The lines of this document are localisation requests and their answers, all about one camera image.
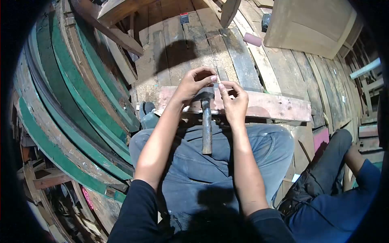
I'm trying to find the person's right hand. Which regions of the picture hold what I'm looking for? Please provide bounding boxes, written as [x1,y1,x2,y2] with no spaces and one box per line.
[218,80,249,124]

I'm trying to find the person's left hand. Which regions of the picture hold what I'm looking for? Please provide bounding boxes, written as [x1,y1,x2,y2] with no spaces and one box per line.
[175,66,218,107]

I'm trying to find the person's right thumb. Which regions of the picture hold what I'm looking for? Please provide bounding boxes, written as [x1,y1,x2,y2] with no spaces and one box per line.
[218,83,229,105]

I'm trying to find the person's left thumb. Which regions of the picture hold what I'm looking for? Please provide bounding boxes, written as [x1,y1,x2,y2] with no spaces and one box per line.
[194,75,218,89]

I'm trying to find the person's left index finger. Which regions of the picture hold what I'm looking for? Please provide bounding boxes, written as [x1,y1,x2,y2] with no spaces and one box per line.
[190,66,217,77]

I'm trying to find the person's right index finger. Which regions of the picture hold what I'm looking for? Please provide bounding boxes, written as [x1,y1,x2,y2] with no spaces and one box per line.
[223,80,245,93]

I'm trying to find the reddish worn wooden plank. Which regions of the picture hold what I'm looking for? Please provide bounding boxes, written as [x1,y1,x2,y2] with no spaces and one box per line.
[156,86,312,123]

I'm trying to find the pink paint roller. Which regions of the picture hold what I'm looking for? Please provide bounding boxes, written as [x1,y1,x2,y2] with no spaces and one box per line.
[243,32,263,47]

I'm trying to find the curved wooden leg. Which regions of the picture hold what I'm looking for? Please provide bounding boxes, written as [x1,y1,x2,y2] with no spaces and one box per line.
[220,0,242,29]

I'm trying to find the black plastic bag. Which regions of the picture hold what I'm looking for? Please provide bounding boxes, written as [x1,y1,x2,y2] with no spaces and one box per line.
[261,13,271,33]

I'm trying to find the person's legs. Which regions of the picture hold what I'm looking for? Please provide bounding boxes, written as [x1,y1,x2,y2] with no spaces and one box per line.
[129,101,295,220]

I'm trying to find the pale wooden cabinet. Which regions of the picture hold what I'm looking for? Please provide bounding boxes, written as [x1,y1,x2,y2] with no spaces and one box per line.
[263,0,358,60]

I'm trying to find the pink board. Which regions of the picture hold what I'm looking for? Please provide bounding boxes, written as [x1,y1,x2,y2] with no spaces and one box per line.
[312,127,330,153]

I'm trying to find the dark wooden beam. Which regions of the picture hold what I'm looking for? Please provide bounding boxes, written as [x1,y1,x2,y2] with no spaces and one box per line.
[71,0,144,57]

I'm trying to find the white bar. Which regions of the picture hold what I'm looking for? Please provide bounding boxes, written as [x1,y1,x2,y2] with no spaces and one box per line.
[349,57,381,80]

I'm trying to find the stack of curved green frames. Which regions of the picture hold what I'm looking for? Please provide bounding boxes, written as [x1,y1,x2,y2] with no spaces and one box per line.
[13,6,141,205]

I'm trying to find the person's body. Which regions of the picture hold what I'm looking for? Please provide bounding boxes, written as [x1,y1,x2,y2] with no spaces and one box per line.
[107,179,297,243]

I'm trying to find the hammer with wooden handle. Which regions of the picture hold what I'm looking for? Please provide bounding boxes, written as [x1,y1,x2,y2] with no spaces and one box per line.
[193,91,215,155]

